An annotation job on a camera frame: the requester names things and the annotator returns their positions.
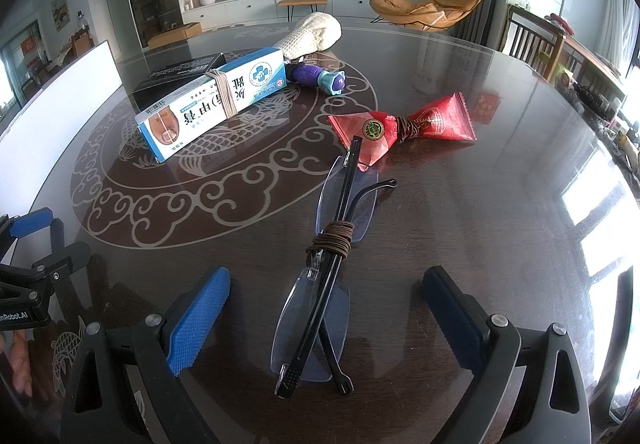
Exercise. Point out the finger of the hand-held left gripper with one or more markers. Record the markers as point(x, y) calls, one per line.
point(30, 222)
point(65, 259)

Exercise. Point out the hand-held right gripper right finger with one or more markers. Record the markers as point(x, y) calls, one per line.
point(452, 319)

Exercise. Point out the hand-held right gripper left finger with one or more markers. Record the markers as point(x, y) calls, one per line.
point(195, 319)

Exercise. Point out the rimless eyeglasses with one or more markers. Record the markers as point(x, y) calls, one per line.
point(310, 324)

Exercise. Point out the dark patterned glass desktop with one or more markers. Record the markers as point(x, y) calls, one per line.
point(450, 204)

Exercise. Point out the person's left hand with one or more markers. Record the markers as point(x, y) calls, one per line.
point(21, 364)

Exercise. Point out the white board panel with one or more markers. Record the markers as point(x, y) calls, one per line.
point(65, 94)

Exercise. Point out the brown rubber band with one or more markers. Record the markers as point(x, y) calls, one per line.
point(405, 129)
point(332, 236)

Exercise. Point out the blue white carton box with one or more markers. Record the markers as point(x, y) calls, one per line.
point(190, 117)

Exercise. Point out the red foil packet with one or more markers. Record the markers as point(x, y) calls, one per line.
point(440, 119)

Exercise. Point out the black cardboard box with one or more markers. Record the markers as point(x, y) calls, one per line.
point(175, 69)

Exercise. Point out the tan rubber band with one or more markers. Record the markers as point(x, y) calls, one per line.
point(224, 92)

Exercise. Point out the brown cardboard box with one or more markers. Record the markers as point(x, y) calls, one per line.
point(175, 33)

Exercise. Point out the purple toy with teal cap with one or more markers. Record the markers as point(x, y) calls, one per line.
point(312, 74)

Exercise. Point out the wooden dining chair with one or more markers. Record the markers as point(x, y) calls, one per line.
point(530, 39)

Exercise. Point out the white TV cabinet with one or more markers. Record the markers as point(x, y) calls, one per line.
point(250, 7)

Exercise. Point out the cream knitted cloth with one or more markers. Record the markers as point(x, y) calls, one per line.
point(315, 32)

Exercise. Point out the orange lounge chair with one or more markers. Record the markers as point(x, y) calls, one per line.
point(430, 7)

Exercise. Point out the wooden bench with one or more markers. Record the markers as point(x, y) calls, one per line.
point(302, 2)

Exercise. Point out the framed wall painting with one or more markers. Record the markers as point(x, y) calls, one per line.
point(60, 9)

